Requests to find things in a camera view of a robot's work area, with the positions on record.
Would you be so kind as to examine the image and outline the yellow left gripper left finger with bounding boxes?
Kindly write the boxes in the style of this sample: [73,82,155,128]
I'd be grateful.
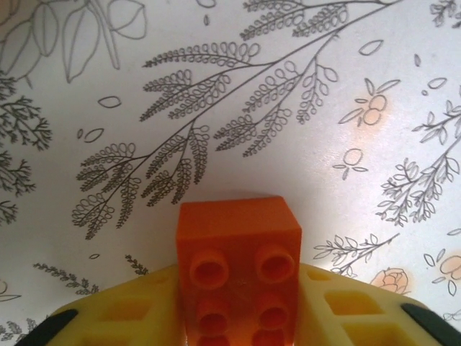
[53,264,197,346]

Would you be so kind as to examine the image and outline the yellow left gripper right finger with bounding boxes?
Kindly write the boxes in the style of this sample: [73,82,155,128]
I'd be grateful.
[293,262,433,346]

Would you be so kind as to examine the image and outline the six-stud orange lego brick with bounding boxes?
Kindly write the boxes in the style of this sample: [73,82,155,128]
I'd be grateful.
[176,195,303,346]

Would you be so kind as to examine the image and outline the floral patterned table cover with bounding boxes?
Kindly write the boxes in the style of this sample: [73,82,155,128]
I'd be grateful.
[0,0,461,346]

